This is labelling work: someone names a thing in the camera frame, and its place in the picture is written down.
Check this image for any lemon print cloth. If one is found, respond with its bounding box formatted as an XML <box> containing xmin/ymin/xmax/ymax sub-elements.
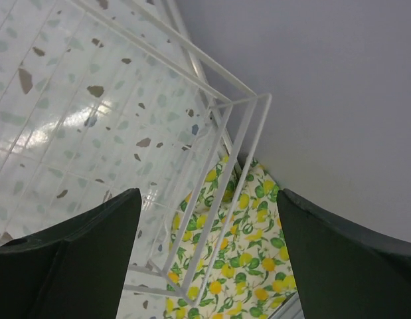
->
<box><xmin>164</xmin><ymin>160</ymin><xmax>297</xmax><ymax>318</ymax></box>

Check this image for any white wire dish rack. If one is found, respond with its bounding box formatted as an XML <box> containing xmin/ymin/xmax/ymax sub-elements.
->
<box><xmin>0</xmin><ymin>1</ymin><xmax>272</xmax><ymax>306</ymax></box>

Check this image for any aluminium rail frame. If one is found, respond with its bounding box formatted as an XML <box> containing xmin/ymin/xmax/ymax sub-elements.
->
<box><xmin>269</xmin><ymin>292</ymin><xmax>305</xmax><ymax>319</ymax></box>

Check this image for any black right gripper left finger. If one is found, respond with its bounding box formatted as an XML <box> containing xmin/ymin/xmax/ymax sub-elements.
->
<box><xmin>0</xmin><ymin>188</ymin><xmax>141</xmax><ymax>318</ymax></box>

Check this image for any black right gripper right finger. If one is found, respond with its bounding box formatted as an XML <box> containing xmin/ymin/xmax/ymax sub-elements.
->
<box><xmin>277</xmin><ymin>189</ymin><xmax>411</xmax><ymax>318</ymax></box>

